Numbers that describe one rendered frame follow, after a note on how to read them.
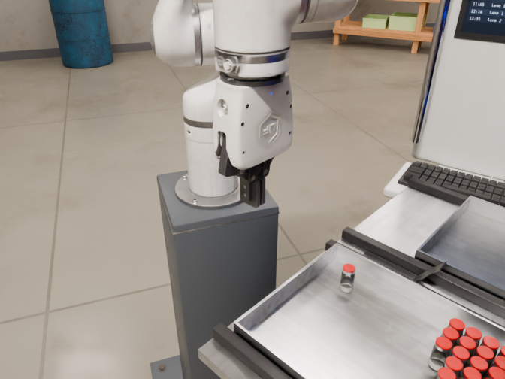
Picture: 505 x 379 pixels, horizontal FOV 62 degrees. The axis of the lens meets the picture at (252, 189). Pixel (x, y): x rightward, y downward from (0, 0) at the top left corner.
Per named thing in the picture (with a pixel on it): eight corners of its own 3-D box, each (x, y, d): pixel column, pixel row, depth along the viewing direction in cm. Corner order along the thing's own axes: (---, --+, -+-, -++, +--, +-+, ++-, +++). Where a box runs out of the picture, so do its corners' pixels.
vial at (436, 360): (447, 365, 59) (455, 342, 56) (440, 374, 57) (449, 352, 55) (432, 355, 60) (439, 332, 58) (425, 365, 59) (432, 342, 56)
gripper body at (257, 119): (243, 80, 43) (244, 178, 48) (306, 62, 49) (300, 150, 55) (196, 67, 47) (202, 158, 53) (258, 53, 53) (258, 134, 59)
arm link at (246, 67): (249, 59, 42) (250, 89, 43) (305, 45, 47) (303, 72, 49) (195, 46, 47) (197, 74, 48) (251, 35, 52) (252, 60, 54)
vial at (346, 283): (355, 288, 72) (358, 268, 69) (348, 295, 70) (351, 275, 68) (343, 282, 73) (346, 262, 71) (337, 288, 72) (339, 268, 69)
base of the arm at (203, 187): (169, 177, 110) (161, 109, 100) (239, 166, 115) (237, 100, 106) (183, 216, 94) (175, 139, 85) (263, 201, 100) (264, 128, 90)
